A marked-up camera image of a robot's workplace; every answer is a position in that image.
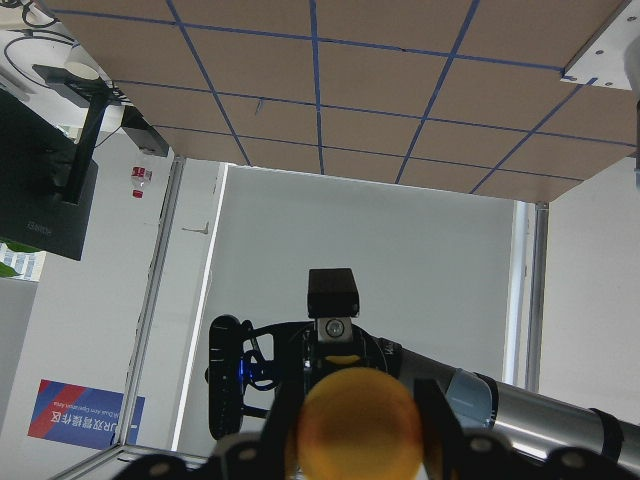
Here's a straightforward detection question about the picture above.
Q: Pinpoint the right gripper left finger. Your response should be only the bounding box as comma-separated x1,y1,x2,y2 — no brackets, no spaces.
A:
212,380,304,479

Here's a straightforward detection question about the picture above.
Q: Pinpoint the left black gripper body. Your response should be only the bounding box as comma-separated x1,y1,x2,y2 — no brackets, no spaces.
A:
205,315,400,440

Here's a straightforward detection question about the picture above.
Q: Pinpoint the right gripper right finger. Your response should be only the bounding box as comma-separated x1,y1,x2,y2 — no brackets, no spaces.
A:
413,379,517,479

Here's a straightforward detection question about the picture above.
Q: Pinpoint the yellow push button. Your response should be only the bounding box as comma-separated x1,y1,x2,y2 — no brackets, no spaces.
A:
295,355,424,479

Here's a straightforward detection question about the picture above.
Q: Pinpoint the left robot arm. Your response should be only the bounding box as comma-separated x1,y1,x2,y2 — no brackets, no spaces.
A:
205,315,639,473

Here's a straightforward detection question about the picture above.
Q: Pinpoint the blue red sign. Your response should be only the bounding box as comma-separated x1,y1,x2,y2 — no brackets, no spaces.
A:
27,379,124,450

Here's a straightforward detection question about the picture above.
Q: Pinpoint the black monitor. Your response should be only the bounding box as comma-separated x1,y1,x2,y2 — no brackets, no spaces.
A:
1,65,126,260

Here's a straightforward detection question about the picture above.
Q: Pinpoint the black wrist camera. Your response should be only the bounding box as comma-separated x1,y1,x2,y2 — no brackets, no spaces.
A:
307,268,360,319

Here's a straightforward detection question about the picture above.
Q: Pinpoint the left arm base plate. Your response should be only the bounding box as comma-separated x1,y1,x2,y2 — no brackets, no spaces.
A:
561,0,639,98

